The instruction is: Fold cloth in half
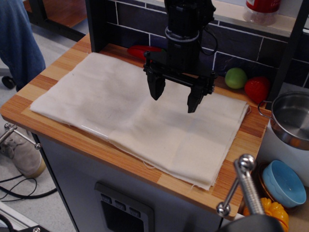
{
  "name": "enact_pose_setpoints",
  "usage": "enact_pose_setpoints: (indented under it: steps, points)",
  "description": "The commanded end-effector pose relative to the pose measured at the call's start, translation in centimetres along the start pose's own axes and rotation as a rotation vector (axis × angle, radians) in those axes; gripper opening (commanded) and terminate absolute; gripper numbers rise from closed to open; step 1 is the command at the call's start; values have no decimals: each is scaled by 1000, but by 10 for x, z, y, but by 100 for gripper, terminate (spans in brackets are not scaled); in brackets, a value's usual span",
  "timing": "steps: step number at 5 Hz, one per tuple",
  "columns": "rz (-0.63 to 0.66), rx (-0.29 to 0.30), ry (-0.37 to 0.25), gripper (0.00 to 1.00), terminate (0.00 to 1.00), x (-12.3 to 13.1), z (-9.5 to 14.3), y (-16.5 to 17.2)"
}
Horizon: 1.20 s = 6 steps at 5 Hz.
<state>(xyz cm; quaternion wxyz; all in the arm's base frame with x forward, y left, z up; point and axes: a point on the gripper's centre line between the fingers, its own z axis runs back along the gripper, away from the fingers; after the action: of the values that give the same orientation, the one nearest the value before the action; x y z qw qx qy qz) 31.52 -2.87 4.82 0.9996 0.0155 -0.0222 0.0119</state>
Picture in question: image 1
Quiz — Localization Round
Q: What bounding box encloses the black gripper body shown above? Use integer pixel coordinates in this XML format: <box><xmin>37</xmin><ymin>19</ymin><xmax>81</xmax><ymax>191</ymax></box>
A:
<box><xmin>143</xmin><ymin>39</ymin><xmax>217</xmax><ymax>95</ymax></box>

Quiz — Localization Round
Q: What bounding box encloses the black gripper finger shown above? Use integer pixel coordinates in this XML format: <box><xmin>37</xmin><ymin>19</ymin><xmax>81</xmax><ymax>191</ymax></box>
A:
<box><xmin>146</xmin><ymin>71</ymin><xmax>166</xmax><ymax>100</ymax></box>
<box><xmin>187</xmin><ymin>86</ymin><xmax>207</xmax><ymax>113</ymax></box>

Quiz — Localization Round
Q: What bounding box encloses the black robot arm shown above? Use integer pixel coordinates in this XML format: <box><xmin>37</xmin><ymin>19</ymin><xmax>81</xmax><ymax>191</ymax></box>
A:
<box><xmin>143</xmin><ymin>0</ymin><xmax>217</xmax><ymax>113</ymax></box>

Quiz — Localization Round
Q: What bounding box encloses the cream folded cloth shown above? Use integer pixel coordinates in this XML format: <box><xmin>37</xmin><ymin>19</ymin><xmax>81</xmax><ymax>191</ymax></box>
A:
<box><xmin>30</xmin><ymin>53</ymin><xmax>248</xmax><ymax>190</ymax></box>

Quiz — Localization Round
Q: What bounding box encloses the red toy chili pepper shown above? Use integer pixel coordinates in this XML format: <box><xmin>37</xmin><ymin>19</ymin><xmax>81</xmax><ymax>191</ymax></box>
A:
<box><xmin>127</xmin><ymin>45</ymin><xmax>165</xmax><ymax>59</ymax></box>

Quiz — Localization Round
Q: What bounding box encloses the green toy apple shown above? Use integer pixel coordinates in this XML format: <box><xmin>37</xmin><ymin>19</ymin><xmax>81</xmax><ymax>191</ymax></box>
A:
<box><xmin>225</xmin><ymin>68</ymin><xmax>248</xmax><ymax>89</ymax></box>

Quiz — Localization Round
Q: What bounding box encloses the red toy strawberry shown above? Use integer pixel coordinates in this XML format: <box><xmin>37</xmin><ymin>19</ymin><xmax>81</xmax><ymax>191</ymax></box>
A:
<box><xmin>244</xmin><ymin>76</ymin><xmax>271</xmax><ymax>104</ymax></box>

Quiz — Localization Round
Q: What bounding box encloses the clear jar red label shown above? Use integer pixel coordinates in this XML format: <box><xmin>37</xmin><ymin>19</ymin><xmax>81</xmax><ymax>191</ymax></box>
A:
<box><xmin>243</xmin><ymin>0</ymin><xmax>281</xmax><ymax>26</ymax></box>

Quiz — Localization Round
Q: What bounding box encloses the grey toy oven cabinet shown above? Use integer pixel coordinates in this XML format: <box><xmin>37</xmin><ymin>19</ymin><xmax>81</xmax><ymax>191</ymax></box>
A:
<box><xmin>37</xmin><ymin>136</ymin><xmax>222</xmax><ymax>232</ymax></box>

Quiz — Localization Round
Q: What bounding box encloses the blue plastic bowl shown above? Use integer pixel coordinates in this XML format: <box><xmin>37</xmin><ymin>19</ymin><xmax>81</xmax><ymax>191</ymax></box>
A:
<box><xmin>262</xmin><ymin>160</ymin><xmax>307</xmax><ymax>208</ymax></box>

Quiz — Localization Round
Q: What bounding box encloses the yellow toy fruit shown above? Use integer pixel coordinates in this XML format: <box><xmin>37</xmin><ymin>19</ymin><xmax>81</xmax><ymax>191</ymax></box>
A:
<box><xmin>243</xmin><ymin>197</ymin><xmax>290</xmax><ymax>232</ymax></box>

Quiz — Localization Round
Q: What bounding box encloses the blue jeans leg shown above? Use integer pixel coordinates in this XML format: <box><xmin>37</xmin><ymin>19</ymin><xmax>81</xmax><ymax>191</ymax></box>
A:
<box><xmin>0</xmin><ymin>0</ymin><xmax>46</xmax><ymax>91</ymax></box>

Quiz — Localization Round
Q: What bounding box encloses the grey suede shoe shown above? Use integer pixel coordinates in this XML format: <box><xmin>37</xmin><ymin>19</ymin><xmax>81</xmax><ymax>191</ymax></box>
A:
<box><xmin>0</xmin><ymin>128</ymin><xmax>46</xmax><ymax>178</ymax></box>

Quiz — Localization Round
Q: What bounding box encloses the black chair caster wheel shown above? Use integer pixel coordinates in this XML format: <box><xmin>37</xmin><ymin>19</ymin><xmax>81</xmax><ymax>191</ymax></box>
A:
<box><xmin>1</xmin><ymin>76</ymin><xmax>16</xmax><ymax>89</ymax></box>

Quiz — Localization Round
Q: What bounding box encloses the left metal clamp screw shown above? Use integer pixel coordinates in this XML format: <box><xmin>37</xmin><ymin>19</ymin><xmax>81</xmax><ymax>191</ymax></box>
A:
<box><xmin>0</xmin><ymin>123</ymin><xmax>42</xmax><ymax>150</ymax></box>

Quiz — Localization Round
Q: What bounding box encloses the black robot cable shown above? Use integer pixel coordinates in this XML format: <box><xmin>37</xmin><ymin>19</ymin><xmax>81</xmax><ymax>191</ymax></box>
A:
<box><xmin>199</xmin><ymin>24</ymin><xmax>219</xmax><ymax>71</ymax></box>

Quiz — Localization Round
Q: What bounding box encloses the wooden shelf with black frame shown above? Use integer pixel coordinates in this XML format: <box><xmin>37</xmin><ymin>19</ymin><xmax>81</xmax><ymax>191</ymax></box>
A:
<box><xmin>23</xmin><ymin>0</ymin><xmax>87</xmax><ymax>42</ymax></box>

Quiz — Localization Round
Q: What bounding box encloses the black floor cable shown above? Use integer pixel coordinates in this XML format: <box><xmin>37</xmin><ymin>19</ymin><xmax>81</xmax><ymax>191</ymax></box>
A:
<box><xmin>0</xmin><ymin>174</ymin><xmax>58</xmax><ymax>203</ymax></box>

